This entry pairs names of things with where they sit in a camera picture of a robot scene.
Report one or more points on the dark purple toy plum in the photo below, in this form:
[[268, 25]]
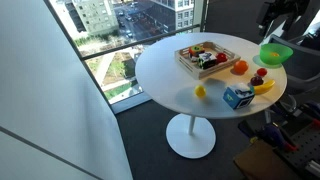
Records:
[[256, 81]]

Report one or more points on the toy orange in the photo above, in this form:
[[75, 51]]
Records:
[[240, 66]]

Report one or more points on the yellow-orange toy peach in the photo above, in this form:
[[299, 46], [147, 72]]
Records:
[[274, 54]]

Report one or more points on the black-white soft cube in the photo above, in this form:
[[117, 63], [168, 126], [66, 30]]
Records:
[[207, 60]]

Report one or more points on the blue spring clamp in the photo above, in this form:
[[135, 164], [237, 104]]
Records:
[[275, 135], [311, 111]]

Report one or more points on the yellow toy banana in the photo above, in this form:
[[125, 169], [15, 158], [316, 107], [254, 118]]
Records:
[[265, 88]]

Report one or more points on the red toy strawberry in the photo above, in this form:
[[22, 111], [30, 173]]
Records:
[[262, 72]]

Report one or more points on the green plastic bowl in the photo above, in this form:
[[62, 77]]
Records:
[[270, 59]]

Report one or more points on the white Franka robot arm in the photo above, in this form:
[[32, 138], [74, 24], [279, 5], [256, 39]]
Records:
[[296, 16]]

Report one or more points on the white table pole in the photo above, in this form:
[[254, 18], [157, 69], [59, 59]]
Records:
[[191, 126]]

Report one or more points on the yellow toy lemon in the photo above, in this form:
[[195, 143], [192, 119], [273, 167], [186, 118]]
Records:
[[200, 91]]

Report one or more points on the orange-green soft cube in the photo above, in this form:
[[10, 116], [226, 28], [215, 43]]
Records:
[[196, 51]]

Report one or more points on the dark window rail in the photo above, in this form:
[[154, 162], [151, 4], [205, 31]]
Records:
[[133, 42]]

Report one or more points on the white round table base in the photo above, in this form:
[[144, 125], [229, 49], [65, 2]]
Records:
[[190, 143]]

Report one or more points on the black side panel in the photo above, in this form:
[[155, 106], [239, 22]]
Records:
[[233, 16]]

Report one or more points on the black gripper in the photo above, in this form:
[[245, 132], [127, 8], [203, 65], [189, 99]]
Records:
[[268, 18]]

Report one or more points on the red toy apple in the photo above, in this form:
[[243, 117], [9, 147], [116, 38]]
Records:
[[221, 57]]

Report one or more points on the black perforated base board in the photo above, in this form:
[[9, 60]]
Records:
[[308, 143]]

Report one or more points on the wooden slatted tray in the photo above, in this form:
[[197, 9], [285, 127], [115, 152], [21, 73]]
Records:
[[186, 63]]

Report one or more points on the grey chair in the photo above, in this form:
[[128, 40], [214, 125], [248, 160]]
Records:
[[303, 70]]

